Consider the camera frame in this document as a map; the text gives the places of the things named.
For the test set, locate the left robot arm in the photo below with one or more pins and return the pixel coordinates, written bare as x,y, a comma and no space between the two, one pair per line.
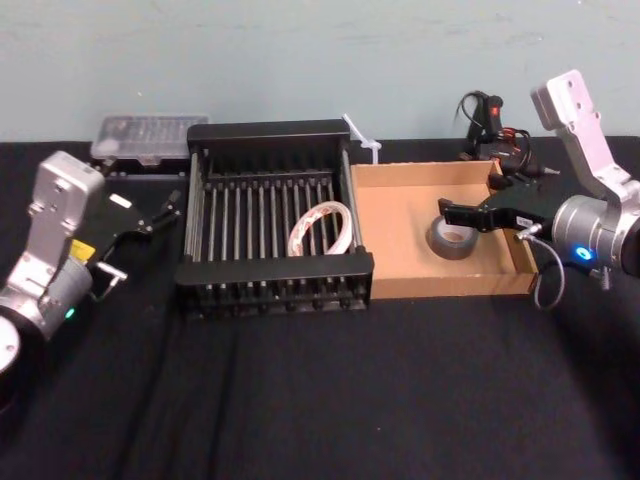
55,200

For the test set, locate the black table cloth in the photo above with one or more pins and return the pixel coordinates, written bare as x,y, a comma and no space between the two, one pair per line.
300,400

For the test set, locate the clear plastic case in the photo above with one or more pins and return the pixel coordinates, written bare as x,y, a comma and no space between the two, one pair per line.
150,132

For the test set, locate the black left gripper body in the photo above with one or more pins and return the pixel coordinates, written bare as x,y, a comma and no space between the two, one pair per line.
117,220

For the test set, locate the roll of white tape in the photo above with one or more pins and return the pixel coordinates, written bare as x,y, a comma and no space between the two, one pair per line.
345,220

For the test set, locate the roll of silver tape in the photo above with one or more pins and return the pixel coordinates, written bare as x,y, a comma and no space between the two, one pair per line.
450,250

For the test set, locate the shallow brown cardboard tray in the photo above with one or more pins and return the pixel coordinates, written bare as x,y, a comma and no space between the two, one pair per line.
400,225

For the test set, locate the black rack with steel bars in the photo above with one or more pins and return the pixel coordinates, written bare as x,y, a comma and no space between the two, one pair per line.
275,272

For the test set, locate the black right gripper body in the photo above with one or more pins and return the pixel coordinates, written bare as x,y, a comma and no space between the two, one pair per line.
522,207

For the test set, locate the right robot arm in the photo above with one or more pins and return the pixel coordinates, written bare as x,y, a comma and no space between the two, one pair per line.
585,150

